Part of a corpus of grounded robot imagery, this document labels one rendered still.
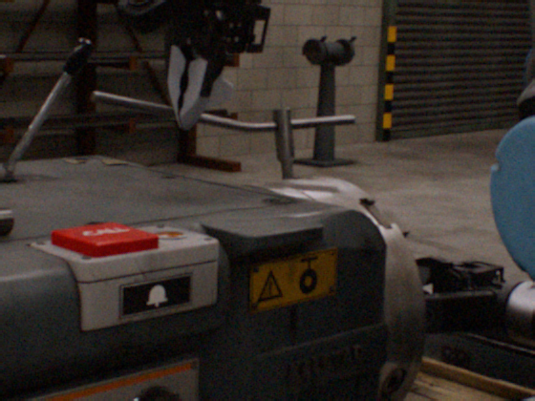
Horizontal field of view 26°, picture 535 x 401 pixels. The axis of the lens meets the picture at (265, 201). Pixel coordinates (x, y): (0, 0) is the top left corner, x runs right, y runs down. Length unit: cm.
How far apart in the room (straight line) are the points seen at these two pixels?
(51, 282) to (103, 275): 4
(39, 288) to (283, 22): 1015
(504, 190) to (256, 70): 998
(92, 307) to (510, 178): 31
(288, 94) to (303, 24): 70
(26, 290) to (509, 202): 34
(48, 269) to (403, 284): 55
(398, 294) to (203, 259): 42
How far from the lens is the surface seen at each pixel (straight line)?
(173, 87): 129
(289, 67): 1104
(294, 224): 99
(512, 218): 75
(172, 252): 88
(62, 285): 83
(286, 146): 136
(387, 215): 137
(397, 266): 128
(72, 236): 87
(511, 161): 74
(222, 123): 133
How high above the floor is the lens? 145
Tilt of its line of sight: 10 degrees down
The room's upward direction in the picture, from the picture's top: 2 degrees clockwise
